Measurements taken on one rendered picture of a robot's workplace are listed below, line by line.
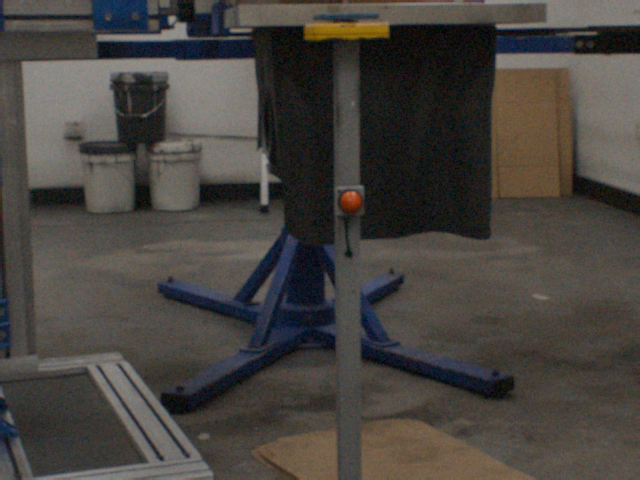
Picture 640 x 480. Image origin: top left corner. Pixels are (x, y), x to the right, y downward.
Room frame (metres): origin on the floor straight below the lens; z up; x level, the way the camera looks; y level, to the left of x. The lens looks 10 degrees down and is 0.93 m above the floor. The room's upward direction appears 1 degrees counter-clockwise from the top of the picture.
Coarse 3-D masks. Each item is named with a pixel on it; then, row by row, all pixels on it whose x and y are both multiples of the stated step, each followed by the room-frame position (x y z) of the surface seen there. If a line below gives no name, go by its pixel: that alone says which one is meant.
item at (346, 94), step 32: (320, 32) 2.08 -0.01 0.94; (352, 32) 2.09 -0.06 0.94; (384, 32) 2.10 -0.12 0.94; (352, 64) 2.14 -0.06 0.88; (352, 96) 2.14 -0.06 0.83; (352, 128) 2.14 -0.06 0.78; (352, 160) 2.14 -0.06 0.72; (352, 224) 2.14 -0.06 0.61; (352, 256) 2.14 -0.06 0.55; (352, 288) 2.14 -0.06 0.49; (352, 320) 2.14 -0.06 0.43; (352, 352) 2.14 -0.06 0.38; (352, 384) 2.14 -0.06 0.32; (352, 416) 2.14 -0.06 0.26; (352, 448) 2.14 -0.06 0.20
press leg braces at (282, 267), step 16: (288, 240) 3.69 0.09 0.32; (272, 256) 3.88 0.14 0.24; (288, 256) 3.64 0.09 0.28; (320, 256) 3.68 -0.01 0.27; (256, 272) 3.96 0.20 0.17; (288, 272) 3.61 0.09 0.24; (256, 288) 3.99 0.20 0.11; (272, 288) 3.56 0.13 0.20; (240, 304) 4.01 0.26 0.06; (256, 304) 4.02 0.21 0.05; (272, 304) 3.52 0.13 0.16; (368, 304) 3.56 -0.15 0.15; (272, 320) 3.50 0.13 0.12; (368, 320) 3.51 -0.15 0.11; (256, 336) 3.45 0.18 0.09; (368, 336) 3.51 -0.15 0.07; (384, 336) 3.48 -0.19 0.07
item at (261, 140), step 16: (256, 32) 2.72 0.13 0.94; (256, 48) 2.75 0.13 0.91; (256, 64) 2.77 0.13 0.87; (256, 80) 2.84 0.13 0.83; (272, 96) 2.45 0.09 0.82; (272, 112) 2.45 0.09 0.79; (272, 128) 2.44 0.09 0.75; (256, 144) 2.88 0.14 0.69; (272, 144) 2.45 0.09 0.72; (272, 160) 2.49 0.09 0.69
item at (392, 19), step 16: (224, 16) 2.74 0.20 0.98; (240, 16) 2.30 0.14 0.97; (256, 16) 2.31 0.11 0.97; (272, 16) 2.31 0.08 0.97; (288, 16) 2.32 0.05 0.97; (304, 16) 2.32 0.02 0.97; (384, 16) 2.34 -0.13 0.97; (400, 16) 2.34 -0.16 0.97; (416, 16) 2.35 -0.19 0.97; (432, 16) 2.35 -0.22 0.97; (448, 16) 2.36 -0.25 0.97; (464, 16) 2.36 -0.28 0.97; (480, 16) 2.36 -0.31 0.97; (496, 16) 2.37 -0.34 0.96; (512, 16) 2.37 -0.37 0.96; (528, 16) 2.38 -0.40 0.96; (544, 16) 2.38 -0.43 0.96
